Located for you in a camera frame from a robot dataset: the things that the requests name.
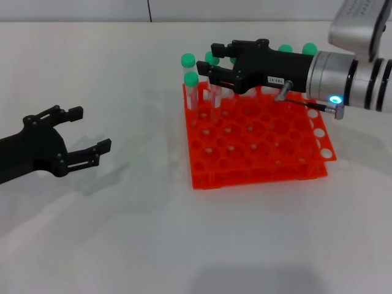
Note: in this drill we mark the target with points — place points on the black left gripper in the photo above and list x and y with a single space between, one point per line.
33 147

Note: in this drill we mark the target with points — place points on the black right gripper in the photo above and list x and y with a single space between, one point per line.
269 67

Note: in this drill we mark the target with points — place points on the orange plastic test tube rack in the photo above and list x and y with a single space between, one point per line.
260 144

